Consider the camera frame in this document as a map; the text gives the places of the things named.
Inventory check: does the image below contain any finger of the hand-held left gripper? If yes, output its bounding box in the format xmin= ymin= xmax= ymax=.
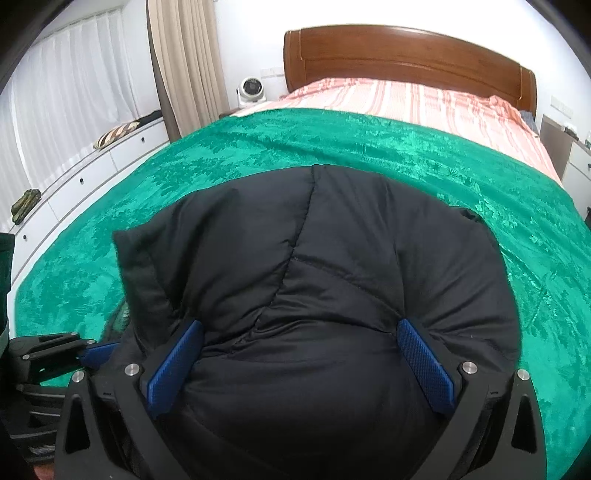
xmin=9 ymin=331 xmax=123 ymax=384

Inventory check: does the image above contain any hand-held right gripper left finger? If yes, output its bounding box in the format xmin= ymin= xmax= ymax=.
xmin=54 ymin=319 xmax=205 ymax=480

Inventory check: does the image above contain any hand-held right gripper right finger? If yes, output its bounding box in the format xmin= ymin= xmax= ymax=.
xmin=396 ymin=318 xmax=548 ymax=480

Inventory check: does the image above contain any black puffer jacket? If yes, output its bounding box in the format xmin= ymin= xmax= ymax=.
xmin=113 ymin=164 xmax=522 ymax=480

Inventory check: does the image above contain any camouflage cloth bundle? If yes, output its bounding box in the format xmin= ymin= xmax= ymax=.
xmin=11 ymin=188 xmax=42 ymax=225

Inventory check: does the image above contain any white drawer cabinet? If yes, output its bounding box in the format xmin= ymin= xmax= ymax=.
xmin=0 ymin=117 xmax=171 ymax=296

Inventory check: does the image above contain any striped cushion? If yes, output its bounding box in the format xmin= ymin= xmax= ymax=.
xmin=93 ymin=121 xmax=141 ymax=150

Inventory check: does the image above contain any green floral blanket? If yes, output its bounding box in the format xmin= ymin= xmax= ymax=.
xmin=14 ymin=106 xmax=591 ymax=480

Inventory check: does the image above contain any white nightstand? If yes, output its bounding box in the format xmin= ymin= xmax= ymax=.
xmin=561 ymin=138 xmax=591 ymax=208

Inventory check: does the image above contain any white sheer curtain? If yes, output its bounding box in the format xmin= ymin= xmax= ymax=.
xmin=0 ymin=11 xmax=162 ymax=222

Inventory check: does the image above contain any brown wooden panel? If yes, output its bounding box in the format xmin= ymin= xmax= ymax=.
xmin=539 ymin=115 xmax=573 ymax=178

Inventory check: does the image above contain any small white fan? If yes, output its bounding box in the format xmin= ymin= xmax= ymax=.
xmin=237 ymin=77 xmax=265 ymax=109

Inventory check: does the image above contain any beige curtain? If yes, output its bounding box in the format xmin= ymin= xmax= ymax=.
xmin=147 ymin=0 xmax=229 ymax=139

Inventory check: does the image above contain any brown wooden headboard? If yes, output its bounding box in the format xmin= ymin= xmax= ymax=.
xmin=283 ymin=25 xmax=539 ymax=123

